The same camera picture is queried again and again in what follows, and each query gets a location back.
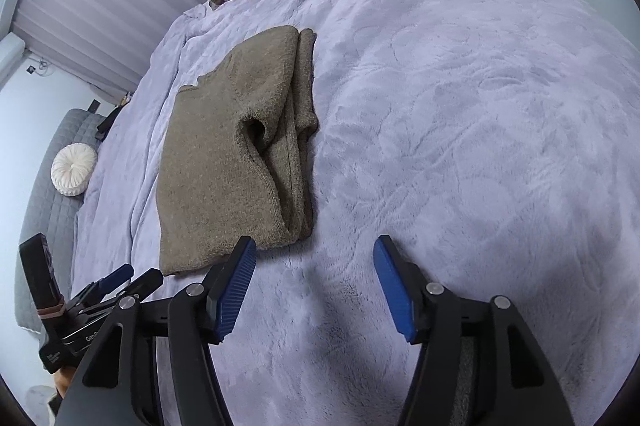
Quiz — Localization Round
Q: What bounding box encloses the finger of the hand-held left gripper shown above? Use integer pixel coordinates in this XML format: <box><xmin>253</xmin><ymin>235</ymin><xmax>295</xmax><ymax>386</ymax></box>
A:
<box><xmin>75</xmin><ymin>263</ymin><xmax>135</xmax><ymax>304</ymax></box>
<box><xmin>95</xmin><ymin>268</ymin><xmax>165</xmax><ymax>307</ymax></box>

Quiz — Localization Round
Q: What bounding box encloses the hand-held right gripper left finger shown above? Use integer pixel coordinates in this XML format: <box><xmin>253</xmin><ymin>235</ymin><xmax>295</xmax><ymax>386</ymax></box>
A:
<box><xmin>54</xmin><ymin>235</ymin><xmax>258</xmax><ymax>426</ymax></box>

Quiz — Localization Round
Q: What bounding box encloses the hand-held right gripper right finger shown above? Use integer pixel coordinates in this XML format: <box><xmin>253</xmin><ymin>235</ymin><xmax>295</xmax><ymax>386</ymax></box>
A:
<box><xmin>372</xmin><ymin>234</ymin><xmax>593</xmax><ymax>426</ymax></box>

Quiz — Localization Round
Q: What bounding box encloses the olive brown knit sweater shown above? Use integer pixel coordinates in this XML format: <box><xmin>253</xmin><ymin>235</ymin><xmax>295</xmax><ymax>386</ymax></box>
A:
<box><xmin>156</xmin><ymin>24</ymin><xmax>321</xmax><ymax>277</ymax></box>

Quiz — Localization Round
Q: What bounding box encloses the person's left forearm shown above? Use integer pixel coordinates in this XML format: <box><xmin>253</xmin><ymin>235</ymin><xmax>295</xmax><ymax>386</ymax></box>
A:
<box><xmin>54</xmin><ymin>368</ymin><xmax>76</xmax><ymax>399</ymax></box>

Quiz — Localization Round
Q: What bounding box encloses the grey quilted sofa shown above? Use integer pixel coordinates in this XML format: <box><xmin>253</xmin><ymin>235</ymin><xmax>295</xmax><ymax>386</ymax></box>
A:
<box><xmin>12</xmin><ymin>108</ymin><xmax>118</xmax><ymax>332</ymax></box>

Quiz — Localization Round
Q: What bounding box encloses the round white pillow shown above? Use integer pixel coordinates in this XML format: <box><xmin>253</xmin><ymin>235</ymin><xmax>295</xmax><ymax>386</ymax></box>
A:
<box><xmin>51</xmin><ymin>144</ymin><xmax>98</xmax><ymax>197</ymax></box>

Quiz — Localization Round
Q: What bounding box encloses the dark cloth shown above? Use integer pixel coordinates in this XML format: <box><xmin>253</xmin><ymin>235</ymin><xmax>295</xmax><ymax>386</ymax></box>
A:
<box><xmin>87</xmin><ymin>98</ymin><xmax>123</xmax><ymax>141</ymax></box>

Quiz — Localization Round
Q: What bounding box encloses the lavender plush blanket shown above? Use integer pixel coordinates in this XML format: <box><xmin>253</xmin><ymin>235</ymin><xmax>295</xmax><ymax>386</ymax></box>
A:
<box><xmin>70</xmin><ymin>0</ymin><xmax>636</xmax><ymax>426</ymax></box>

